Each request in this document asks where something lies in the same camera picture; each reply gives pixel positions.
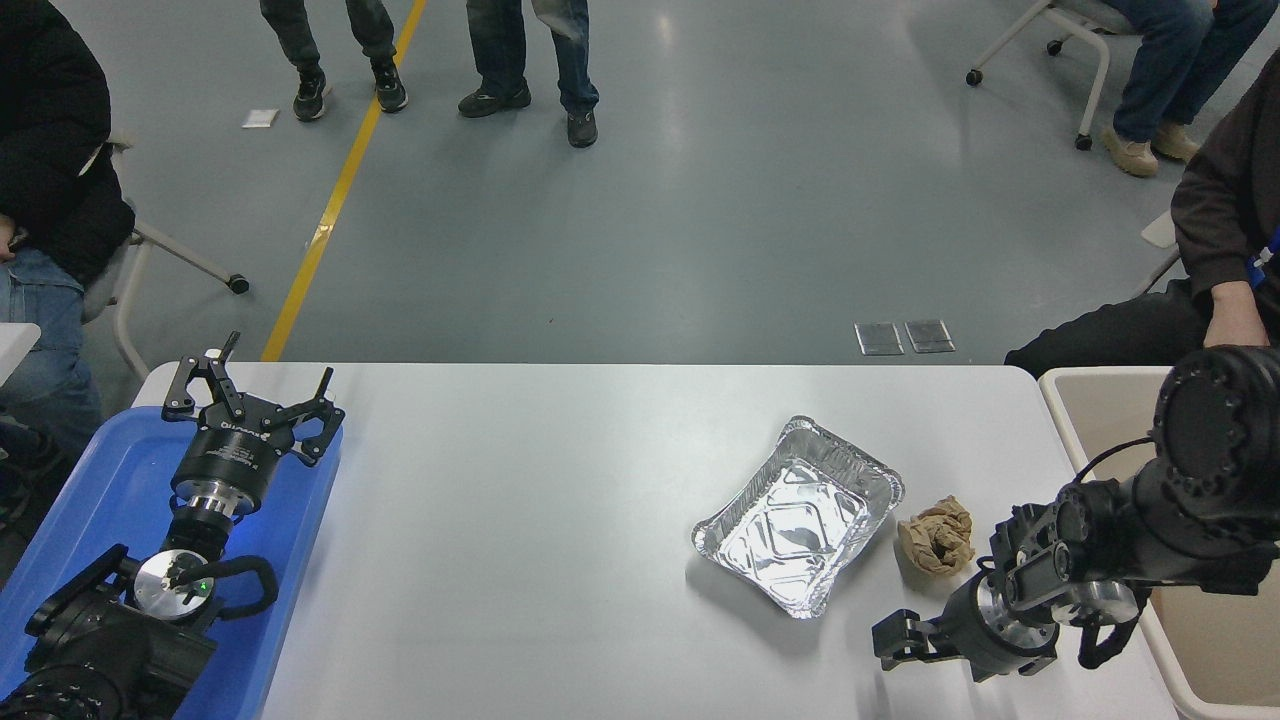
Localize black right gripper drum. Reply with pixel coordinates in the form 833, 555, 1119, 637
932, 573, 1059, 683

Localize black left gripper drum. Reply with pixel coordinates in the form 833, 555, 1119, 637
172, 398, 301, 496

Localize person's hand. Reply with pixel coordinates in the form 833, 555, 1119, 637
1204, 285, 1271, 350

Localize crumpled tan paper ball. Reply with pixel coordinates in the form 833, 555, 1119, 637
897, 495, 976, 578

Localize blue plastic tray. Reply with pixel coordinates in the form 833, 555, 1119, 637
0, 405, 344, 720

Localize white wheeled chair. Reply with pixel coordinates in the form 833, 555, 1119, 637
1138, 210, 1183, 297
80, 130, 251, 383
965, 0, 1136, 152

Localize silver foil tray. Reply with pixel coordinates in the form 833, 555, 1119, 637
692, 416, 906, 620

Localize white table corner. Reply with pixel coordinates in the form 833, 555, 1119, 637
0, 322, 42, 387

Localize large pale bin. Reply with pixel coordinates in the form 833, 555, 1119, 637
1038, 365, 1280, 720

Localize seated person beside blue tray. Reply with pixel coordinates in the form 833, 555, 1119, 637
0, 0, 137, 531

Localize standing person with black sneakers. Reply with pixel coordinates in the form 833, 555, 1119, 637
259, 0, 409, 123

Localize standing person with dark shoes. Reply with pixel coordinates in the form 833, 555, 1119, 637
458, 0, 601, 149

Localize seated person beside bin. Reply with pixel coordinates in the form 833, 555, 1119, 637
1004, 45, 1280, 381

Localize seated person with tan shoes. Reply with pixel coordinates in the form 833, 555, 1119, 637
1100, 0, 1280, 179

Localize blue lanyard with badge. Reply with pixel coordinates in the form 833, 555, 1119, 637
1247, 228, 1280, 292

